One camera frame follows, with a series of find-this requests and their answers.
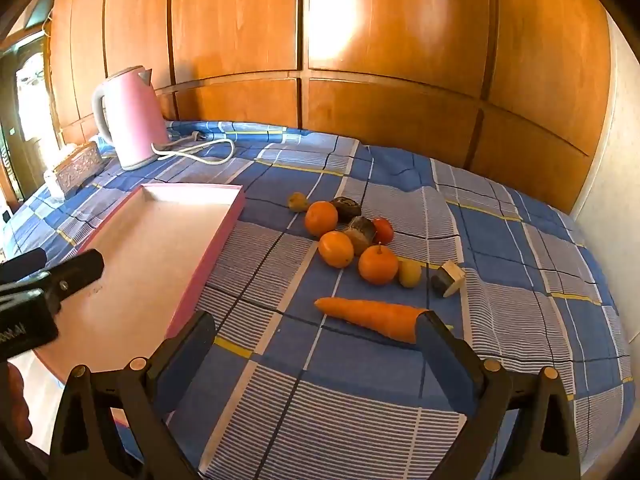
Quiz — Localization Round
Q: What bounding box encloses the dark brown cut fruit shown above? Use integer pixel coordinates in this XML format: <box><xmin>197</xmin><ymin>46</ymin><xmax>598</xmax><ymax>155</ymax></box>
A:
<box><xmin>343</xmin><ymin>216</ymin><xmax>378</xmax><ymax>256</ymax></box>

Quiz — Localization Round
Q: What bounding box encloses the wooden wardrobe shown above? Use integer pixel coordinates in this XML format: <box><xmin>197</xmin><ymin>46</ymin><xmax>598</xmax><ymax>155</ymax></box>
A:
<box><xmin>47</xmin><ymin>0</ymin><xmax>614</xmax><ymax>216</ymax></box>

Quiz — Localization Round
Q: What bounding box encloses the person's left hand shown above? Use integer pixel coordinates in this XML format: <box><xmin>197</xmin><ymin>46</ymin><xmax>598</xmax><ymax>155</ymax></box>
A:
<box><xmin>0</xmin><ymin>362</ymin><xmax>32</xmax><ymax>443</ymax></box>

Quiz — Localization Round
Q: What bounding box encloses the orange with stem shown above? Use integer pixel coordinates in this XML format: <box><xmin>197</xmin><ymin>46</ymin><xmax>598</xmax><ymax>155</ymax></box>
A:
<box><xmin>358</xmin><ymin>243</ymin><xmax>400</xmax><ymax>286</ymax></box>

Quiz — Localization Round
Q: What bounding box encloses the white power cable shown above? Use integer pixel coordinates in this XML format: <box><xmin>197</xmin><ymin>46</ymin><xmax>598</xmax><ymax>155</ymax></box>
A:
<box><xmin>151</xmin><ymin>130</ymin><xmax>237</xmax><ymax>166</ymax></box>

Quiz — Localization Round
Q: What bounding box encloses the carrot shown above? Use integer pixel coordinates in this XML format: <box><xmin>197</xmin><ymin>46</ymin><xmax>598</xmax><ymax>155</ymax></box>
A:
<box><xmin>314</xmin><ymin>297</ymin><xmax>453</xmax><ymax>345</ymax></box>

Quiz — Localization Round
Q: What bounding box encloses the red tomato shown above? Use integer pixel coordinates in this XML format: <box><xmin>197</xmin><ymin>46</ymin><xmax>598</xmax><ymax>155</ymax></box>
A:
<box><xmin>372</xmin><ymin>217</ymin><xmax>395</xmax><ymax>246</ymax></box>

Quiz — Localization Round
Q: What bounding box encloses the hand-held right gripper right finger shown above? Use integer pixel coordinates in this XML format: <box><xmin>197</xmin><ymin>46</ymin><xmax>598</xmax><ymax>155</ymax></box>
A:
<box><xmin>415</xmin><ymin>310</ymin><xmax>583</xmax><ymax>480</ymax></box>

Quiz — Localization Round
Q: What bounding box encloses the blue plaid blanket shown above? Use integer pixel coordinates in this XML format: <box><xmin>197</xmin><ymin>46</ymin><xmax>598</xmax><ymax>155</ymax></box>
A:
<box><xmin>0</xmin><ymin>120</ymin><xmax>637</xmax><ymax>480</ymax></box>

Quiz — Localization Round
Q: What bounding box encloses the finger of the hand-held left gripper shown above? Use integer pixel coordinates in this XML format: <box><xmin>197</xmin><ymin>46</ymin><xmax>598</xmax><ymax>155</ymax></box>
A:
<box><xmin>0</xmin><ymin>249</ymin><xmax>48</xmax><ymax>286</ymax></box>
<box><xmin>35</xmin><ymin>249</ymin><xmax>105</xmax><ymax>311</ymax></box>

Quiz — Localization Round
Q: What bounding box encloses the pink electric kettle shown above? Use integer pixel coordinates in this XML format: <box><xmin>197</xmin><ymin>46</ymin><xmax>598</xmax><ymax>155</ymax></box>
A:
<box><xmin>91</xmin><ymin>65</ymin><xmax>171</xmax><ymax>171</ymax></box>

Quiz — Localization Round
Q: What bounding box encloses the dark brown round fruit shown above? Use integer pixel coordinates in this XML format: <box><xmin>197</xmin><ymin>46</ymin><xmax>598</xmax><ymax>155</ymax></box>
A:
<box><xmin>330</xmin><ymin>197</ymin><xmax>362</xmax><ymax>223</ymax></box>

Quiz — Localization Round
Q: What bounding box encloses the small yellow fruit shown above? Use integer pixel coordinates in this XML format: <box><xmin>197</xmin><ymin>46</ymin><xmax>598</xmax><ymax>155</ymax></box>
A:
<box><xmin>398</xmin><ymin>259</ymin><xmax>423</xmax><ymax>289</ymax></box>

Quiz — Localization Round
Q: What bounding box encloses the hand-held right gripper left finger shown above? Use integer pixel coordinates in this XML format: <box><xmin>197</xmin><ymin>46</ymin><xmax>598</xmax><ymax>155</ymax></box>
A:
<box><xmin>48</xmin><ymin>310</ymin><xmax>217</xmax><ymax>480</ymax></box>

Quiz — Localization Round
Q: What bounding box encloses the ornate carved box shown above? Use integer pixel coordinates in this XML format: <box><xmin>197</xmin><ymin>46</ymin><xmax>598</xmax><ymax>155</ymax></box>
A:
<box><xmin>54</xmin><ymin>142</ymin><xmax>103</xmax><ymax>196</ymax></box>

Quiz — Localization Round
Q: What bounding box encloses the pink shallow tray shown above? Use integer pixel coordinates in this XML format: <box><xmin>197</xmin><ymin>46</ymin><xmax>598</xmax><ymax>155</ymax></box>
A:
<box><xmin>30</xmin><ymin>183</ymin><xmax>246</xmax><ymax>383</ymax></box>

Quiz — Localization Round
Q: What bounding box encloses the dark cut piece white face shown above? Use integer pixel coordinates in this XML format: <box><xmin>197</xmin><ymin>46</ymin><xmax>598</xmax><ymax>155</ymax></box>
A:
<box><xmin>431</xmin><ymin>260</ymin><xmax>466</xmax><ymax>298</ymax></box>

